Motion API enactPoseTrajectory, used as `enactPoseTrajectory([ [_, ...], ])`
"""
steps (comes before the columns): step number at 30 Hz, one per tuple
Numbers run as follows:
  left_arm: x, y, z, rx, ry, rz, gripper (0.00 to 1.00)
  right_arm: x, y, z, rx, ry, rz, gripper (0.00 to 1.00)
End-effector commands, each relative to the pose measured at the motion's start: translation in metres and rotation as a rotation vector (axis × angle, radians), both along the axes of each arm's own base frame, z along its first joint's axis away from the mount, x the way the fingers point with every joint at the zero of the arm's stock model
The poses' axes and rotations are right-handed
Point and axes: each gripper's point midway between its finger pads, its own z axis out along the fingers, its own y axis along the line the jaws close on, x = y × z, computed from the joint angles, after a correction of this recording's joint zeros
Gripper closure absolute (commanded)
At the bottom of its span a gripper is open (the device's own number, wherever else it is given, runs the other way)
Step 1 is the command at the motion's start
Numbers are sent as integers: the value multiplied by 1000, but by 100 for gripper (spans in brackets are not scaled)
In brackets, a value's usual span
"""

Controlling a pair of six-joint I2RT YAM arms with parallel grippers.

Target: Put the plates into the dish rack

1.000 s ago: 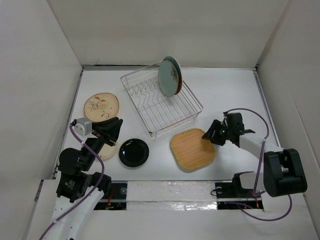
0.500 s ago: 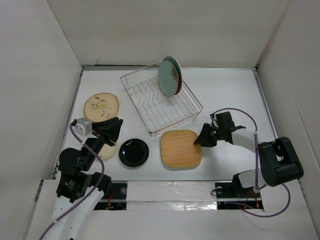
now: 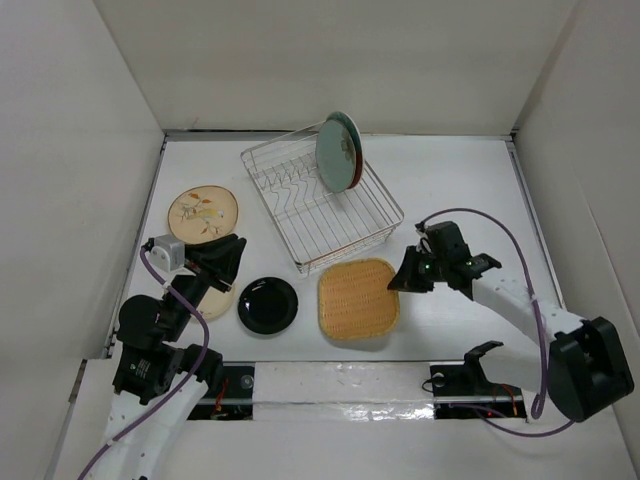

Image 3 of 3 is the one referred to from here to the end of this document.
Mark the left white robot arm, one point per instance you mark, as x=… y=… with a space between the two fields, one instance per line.
x=166 y=365

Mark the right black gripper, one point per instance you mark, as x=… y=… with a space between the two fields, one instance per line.
x=405 y=279

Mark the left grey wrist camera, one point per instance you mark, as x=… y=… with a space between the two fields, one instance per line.
x=166 y=253

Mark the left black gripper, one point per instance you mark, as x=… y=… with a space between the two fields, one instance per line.
x=213 y=258

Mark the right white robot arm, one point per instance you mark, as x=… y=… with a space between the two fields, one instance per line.
x=581 y=365

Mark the square woven bamboo tray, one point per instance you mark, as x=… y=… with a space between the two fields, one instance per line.
x=354 y=301

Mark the beige bird pattern plate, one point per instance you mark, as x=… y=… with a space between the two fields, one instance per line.
x=202 y=214

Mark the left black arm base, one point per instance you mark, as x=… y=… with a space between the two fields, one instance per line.
x=232 y=400

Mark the silver wire dish rack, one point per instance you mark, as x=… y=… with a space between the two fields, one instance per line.
x=318 y=227

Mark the light green flower plate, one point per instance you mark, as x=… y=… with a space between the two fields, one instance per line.
x=335 y=155

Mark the red and teal plate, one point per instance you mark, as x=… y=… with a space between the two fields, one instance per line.
x=354 y=132

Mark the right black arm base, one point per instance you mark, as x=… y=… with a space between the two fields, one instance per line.
x=459 y=394

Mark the plain beige plate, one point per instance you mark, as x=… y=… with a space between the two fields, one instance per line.
x=215 y=303

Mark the black round plate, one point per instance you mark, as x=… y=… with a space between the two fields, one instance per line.
x=267 y=306

